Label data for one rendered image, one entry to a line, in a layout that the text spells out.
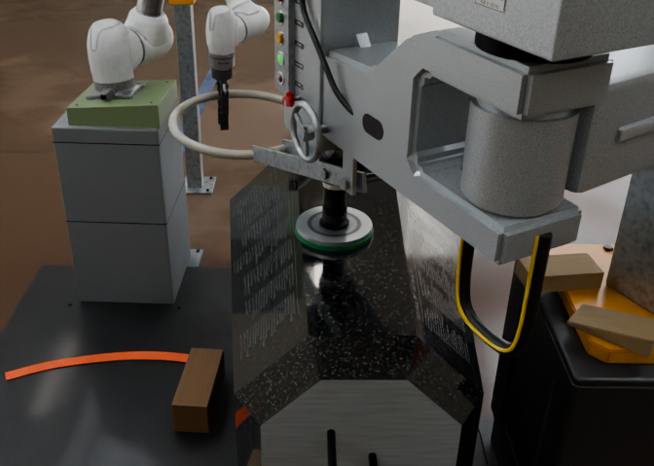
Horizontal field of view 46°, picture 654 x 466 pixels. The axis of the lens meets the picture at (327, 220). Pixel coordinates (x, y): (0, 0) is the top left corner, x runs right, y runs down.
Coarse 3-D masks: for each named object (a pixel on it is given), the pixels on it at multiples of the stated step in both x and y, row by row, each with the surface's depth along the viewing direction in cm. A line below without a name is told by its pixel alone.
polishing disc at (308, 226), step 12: (300, 216) 217; (312, 216) 217; (348, 216) 218; (360, 216) 218; (300, 228) 211; (312, 228) 211; (348, 228) 212; (360, 228) 212; (312, 240) 207; (324, 240) 206; (336, 240) 206; (348, 240) 206; (360, 240) 208
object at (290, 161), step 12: (288, 144) 242; (264, 156) 233; (276, 156) 224; (288, 156) 217; (288, 168) 219; (300, 168) 211; (312, 168) 204; (324, 168) 197; (336, 168) 192; (324, 180) 200; (336, 180) 194; (360, 180) 182; (372, 180) 186; (360, 192) 184
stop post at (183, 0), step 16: (176, 0) 365; (192, 0) 366; (176, 16) 371; (192, 16) 375; (176, 32) 375; (192, 32) 375; (192, 48) 379; (192, 64) 383; (192, 80) 387; (192, 96) 391; (192, 112) 395; (192, 128) 400; (192, 160) 409; (192, 176) 413; (192, 192) 412; (208, 192) 412
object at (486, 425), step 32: (512, 288) 232; (512, 320) 232; (544, 320) 200; (544, 352) 199; (576, 352) 184; (512, 384) 233; (544, 384) 201; (576, 384) 177; (608, 384) 177; (640, 384) 177; (512, 416) 233; (544, 416) 199; (576, 416) 182; (608, 416) 182; (640, 416) 182; (512, 448) 231; (544, 448) 198; (576, 448) 187; (608, 448) 187; (640, 448) 187
